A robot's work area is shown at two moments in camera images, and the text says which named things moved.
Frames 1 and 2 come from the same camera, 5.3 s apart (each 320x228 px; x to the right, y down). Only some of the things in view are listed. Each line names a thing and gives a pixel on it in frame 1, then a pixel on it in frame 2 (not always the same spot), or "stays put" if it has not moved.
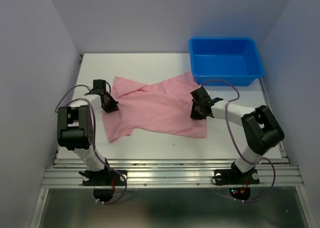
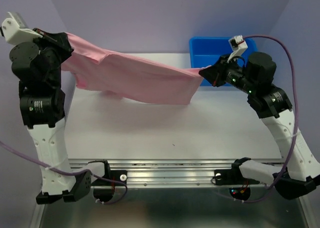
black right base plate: (234, 176) stays put
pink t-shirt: (164, 107) to (95, 68)
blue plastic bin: (235, 60) stays put
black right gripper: (194, 115) to (215, 74)
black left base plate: (104, 178) stays put
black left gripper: (113, 107) to (58, 40)
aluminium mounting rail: (172, 174) stays put
